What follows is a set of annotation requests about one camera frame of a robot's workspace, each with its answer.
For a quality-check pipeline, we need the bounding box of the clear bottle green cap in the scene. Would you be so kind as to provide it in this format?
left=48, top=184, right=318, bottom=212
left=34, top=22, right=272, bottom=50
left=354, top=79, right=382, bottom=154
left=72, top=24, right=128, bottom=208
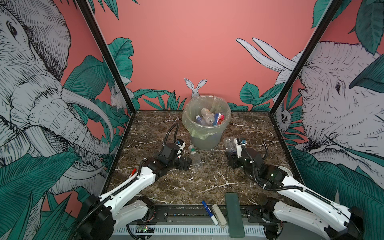
left=189, top=145, right=203, bottom=171

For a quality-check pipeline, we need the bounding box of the Fiji bottle red blue label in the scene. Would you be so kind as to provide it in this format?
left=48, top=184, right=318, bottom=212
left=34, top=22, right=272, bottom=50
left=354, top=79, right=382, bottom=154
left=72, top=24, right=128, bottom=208
left=213, top=113, right=226, bottom=126

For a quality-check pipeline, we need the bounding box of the clear bottle yellow inside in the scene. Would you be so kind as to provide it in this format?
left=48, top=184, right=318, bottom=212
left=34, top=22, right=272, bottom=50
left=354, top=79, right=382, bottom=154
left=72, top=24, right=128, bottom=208
left=201, top=108, right=214, bottom=126

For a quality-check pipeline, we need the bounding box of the clear bottle pink blue label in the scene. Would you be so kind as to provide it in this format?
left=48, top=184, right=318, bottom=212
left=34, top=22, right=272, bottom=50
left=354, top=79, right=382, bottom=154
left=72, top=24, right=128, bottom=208
left=196, top=115, right=207, bottom=126

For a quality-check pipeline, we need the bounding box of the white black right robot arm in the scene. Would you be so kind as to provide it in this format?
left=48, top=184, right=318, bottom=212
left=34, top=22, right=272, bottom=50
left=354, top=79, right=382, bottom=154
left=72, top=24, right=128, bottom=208
left=224, top=138, right=365, bottom=240

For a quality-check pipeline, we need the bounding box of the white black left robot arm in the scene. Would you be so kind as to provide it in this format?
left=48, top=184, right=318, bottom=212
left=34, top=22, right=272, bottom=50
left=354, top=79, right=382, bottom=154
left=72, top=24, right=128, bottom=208
left=68, top=136, right=192, bottom=240

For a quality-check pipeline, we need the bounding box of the grey bin with green liner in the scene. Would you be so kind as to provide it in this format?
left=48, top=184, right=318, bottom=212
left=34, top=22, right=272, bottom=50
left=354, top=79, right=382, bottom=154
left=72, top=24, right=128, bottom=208
left=182, top=96, right=231, bottom=150

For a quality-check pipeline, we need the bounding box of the red marker pen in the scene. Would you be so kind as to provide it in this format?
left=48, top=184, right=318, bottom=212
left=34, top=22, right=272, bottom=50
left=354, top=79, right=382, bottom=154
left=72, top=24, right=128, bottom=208
left=130, top=168, right=137, bottom=177

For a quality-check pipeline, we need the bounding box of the white round timer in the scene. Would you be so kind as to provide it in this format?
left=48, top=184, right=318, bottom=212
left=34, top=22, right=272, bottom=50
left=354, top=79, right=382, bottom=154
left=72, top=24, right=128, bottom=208
left=278, top=166, right=294, bottom=177

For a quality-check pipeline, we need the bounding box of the dark green flat block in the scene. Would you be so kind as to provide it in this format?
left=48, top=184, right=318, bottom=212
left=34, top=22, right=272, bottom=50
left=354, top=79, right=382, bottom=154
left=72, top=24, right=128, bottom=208
left=225, top=193, right=245, bottom=238

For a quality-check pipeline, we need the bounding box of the white eraser bar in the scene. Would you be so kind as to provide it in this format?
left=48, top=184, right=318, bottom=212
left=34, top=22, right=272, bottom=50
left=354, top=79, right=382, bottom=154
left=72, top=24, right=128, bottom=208
left=212, top=204, right=227, bottom=228

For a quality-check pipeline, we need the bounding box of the blue white marker pen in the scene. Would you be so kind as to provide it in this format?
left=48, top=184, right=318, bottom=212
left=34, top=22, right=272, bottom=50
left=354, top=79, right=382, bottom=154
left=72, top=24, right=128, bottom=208
left=202, top=201, right=219, bottom=226

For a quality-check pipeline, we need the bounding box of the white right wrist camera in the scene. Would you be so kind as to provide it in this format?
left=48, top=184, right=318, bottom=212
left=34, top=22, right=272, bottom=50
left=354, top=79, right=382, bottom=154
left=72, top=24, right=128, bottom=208
left=235, top=138, right=247, bottom=159

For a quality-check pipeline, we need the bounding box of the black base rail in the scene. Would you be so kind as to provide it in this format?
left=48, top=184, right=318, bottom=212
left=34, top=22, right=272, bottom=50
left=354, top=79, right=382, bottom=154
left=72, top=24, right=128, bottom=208
left=86, top=204, right=325, bottom=224

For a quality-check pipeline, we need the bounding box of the white slotted cable duct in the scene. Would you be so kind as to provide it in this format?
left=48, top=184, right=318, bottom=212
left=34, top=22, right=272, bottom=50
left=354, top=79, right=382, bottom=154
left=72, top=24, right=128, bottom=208
left=113, top=225, right=266, bottom=237

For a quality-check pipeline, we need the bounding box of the black left frame post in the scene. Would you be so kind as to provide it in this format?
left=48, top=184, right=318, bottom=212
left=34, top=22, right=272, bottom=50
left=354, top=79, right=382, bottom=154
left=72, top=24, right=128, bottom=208
left=76, top=0, right=137, bottom=115

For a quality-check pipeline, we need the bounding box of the black frame post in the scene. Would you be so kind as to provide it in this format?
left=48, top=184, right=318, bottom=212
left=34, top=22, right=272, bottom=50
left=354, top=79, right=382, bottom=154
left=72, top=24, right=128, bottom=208
left=269, top=0, right=343, bottom=115
left=76, top=0, right=137, bottom=115

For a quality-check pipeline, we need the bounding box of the black right frame post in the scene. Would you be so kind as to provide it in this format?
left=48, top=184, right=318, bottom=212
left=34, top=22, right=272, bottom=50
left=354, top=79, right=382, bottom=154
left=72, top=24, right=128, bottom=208
left=269, top=0, right=343, bottom=115

